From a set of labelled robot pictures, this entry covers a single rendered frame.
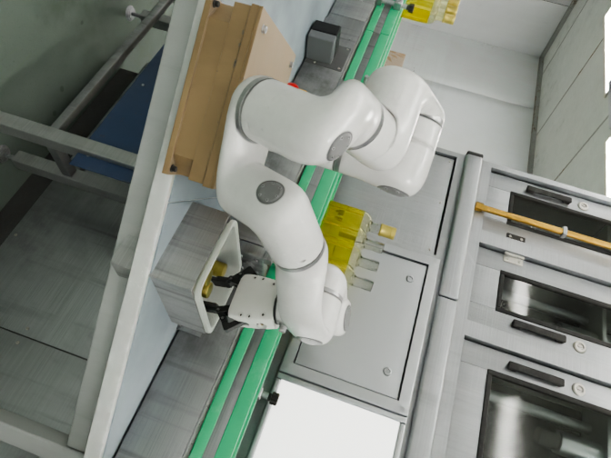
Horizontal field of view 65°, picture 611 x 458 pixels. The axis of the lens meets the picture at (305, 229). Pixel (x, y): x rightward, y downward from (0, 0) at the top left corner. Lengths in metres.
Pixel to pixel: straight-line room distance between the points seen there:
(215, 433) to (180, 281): 0.36
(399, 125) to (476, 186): 0.98
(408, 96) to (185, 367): 0.71
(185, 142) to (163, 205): 0.13
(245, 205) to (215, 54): 0.26
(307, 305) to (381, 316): 0.64
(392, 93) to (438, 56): 6.51
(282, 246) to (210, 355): 0.51
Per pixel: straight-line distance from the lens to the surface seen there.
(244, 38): 0.77
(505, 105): 6.87
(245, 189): 0.63
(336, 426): 1.25
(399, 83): 0.75
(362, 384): 1.28
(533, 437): 1.45
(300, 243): 0.64
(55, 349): 1.42
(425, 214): 1.59
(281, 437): 1.23
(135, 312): 0.90
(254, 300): 0.95
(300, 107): 0.57
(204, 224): 0.91
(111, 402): 0.98
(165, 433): 1.07
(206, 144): 0.76
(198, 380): 1.08
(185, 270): 0.87
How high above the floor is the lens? 1.08
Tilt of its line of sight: 7 degrees down
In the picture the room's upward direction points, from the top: 108 degrees clockwise
